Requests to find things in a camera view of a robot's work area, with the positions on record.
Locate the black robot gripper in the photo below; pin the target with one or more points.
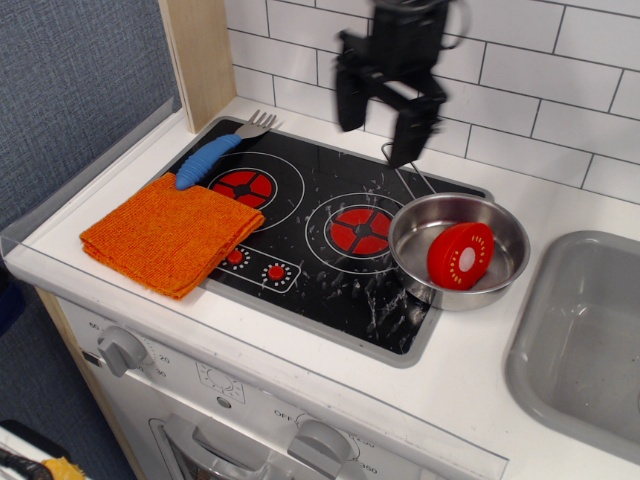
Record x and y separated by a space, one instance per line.
393 63

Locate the red toy tomato half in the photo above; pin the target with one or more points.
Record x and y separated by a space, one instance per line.
461 255

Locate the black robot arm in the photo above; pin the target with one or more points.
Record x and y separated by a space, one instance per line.
393 64

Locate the silver metal pan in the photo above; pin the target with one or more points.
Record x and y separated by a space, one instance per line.
417 224

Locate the black toy stovetop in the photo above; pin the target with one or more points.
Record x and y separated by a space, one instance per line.
321 259

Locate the orange knitted cloth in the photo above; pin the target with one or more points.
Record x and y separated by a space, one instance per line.
169 240

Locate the grey toy sink basin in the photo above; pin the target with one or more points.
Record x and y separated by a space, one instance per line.
574 363

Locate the grey right oven knob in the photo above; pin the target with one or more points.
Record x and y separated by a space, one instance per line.
320 447

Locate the grey oven knob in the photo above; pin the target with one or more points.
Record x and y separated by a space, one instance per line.
320 447
121 350

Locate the grey left oven knob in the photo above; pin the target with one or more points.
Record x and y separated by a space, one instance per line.
121 350

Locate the white toy oven front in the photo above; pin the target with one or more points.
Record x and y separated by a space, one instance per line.
184 419

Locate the yellow cloth at corner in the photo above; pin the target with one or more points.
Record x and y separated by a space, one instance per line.
63 469

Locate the blue handled toy fork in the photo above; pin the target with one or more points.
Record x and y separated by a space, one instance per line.
203 160

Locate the light wooden post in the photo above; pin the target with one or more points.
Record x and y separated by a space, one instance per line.
199 44

